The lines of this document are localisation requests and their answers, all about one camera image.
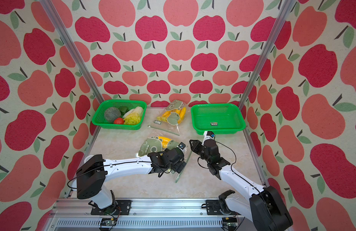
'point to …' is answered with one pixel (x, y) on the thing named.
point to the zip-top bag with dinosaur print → (158, 144)
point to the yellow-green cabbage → (133, 116)
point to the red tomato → (119, 121)
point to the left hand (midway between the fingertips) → (179, 162)
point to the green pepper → (123, 109)
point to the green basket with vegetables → (99, 119)
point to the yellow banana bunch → (165, 141)
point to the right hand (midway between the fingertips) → (191, 143)
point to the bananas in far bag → (164, 116)
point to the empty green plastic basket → (220, 118)
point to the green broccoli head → (111, 113)
